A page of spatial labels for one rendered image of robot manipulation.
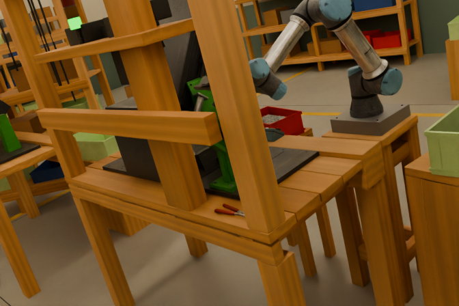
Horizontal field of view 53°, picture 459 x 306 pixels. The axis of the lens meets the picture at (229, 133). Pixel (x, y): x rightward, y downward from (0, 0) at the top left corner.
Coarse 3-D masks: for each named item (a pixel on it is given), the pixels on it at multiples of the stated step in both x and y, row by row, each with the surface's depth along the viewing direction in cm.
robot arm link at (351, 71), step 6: (354, 66) 209; (348, 72) 208; (354, 72) 204; (360, 72) 203; (348, 78) 209; (354, 78) 205; (360, 78) 202; (354, 84) 206; (360, 84) 202; (354, 90) 207; (360, 90) 205
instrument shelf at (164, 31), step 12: (168, 24) 156; (180, 24) 149; (192, 24) 152; (132, 36) 143; (144, 36) 140; (156, 36) 143; (168, 36) 146; (60, 48) 199; (72, 48) 175; (84, 48) 168; (96, 48) 162; (108, 48) 156; (120, 48) 151; (36, 60) 204; (48, 60) 195
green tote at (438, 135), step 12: (456, 108) 177; (444, 120) 171; (456, 120) 178; (432, 132) 161; (444, 132) 159; (456, 132) 179; (432, 144) 163; (444, 144) 160; (456, 144) 157; (432, 156) 165; (444, 156) 162; (456, 156) 159; (432, 168) 167; (444, 168) 164; (456, 168) 160
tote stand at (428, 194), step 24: (408, 168) 178; (408, 192) 182; (432, 192) 173; (456, 192) 164; (432, 216) 177; (456, 216) 168; (432, 240) 181; (456, 240) 172; (432, 264) 186; (456, 264) 176; (432, 288) 191; (456, 288) 180
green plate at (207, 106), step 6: (198, 78) 202; (186, 84) 198; (192, 84) 199; (198, 84) 201; (192, 90) 199; (198, 90) 201; (204, 90) 203; (210, 90) 205; (192, 96) 199; (210, 96) 204; (204, 102) 201; (210, 102) 203; (204, 108) 201; (210, 108) 203; (216, 114) 204
